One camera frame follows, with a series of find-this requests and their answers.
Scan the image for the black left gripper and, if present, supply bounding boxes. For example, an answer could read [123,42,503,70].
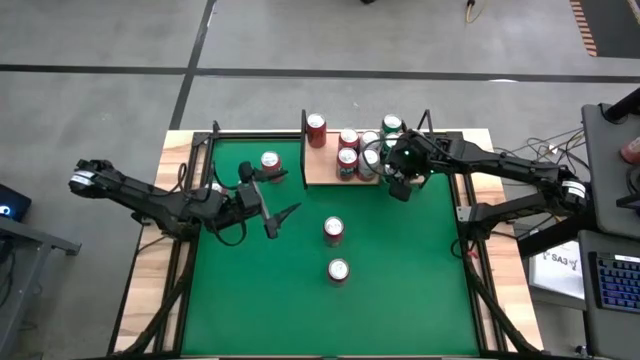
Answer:
[232,160,303,240]

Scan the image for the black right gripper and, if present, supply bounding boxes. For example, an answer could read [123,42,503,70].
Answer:
[384,130,441,202]

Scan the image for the red cola can black figure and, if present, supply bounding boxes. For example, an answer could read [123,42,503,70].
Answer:
[322,215,346,248]

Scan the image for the red Coke Zero can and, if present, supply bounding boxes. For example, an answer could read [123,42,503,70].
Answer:
[327,257,351,287]

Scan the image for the black support beam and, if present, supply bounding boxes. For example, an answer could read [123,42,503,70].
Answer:
[517,207,601,259]

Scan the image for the white SA3 sign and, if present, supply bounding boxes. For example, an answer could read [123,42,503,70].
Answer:
[528,241,586,301]

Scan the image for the black stand pole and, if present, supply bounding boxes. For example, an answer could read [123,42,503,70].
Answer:
[602,87,640,124]

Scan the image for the dark red round container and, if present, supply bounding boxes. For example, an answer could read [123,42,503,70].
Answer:
[619,137,640,166]

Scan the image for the grey metal cart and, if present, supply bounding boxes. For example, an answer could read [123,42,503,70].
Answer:
[0,214,82,360]

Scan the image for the black orange-striped floor mat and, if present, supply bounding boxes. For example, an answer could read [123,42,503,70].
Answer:
[568,0,640,59]

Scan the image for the backlit black keyboard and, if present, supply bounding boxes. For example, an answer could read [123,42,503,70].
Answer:
[588,251,640,315]

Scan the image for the black device with blue light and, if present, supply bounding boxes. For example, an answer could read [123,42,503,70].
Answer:
[0,183,32,224]

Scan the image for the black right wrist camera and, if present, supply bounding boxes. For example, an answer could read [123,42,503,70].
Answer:
[389,134,426,169]

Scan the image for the wooden shelf with black frame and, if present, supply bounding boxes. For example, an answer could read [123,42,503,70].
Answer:
[298,107,439,190]

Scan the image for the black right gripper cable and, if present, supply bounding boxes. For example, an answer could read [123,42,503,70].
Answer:
[358,137,396,174]

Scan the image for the tangled cable bundle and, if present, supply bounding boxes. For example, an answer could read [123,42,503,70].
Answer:
[492,127,591,224]

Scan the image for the yellow cable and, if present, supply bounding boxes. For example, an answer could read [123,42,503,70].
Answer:
[464,0,489,24]

